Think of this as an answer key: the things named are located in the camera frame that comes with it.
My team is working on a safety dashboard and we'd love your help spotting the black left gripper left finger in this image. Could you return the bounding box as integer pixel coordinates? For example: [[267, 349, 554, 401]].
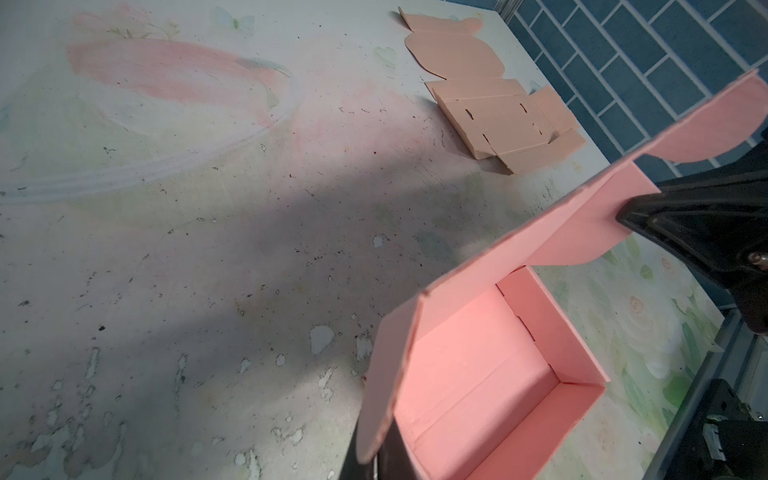
[[338, 428, 378, 480]]

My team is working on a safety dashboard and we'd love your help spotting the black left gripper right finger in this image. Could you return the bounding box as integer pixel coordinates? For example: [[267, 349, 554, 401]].
[[376, 420, 421, 480]]

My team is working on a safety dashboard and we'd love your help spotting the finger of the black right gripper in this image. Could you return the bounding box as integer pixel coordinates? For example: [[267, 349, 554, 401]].
[[616, 152, 767, 294]]

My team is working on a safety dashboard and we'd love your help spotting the pink cardboard box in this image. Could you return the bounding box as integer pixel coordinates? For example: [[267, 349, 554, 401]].
[[355, 69, 768, 480]]

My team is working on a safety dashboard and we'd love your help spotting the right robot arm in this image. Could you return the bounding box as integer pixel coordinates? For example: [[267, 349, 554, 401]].
[[616, 149, 767, 479]]

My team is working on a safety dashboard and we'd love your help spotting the tan flat cardboard box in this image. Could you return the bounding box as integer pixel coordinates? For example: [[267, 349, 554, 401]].
[[400, 11, 586, 174]]

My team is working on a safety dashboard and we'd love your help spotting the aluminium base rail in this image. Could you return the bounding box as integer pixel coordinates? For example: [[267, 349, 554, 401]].
[[644, 309, 767, 479]]

